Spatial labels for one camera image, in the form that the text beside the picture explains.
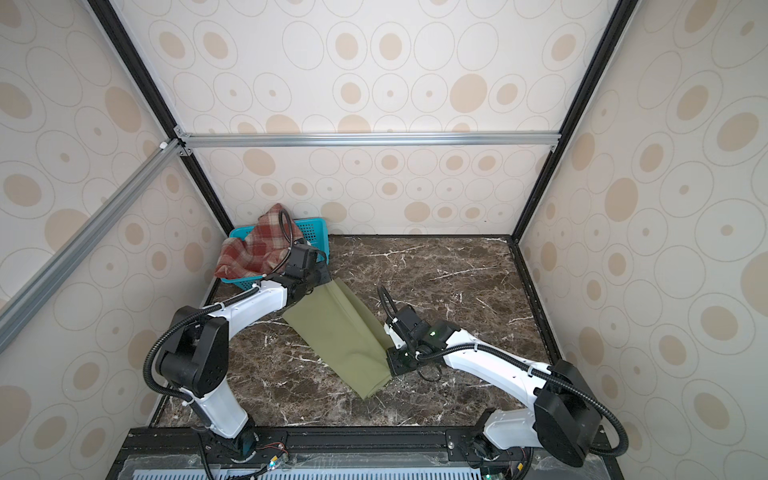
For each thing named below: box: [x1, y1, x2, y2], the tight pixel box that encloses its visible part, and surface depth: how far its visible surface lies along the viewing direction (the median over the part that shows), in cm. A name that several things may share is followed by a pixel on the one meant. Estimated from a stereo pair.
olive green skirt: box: [282, 278, 392, 400], surface depth 88 cm
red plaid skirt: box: [215, 203, 303, 279], surface depth 111 cm
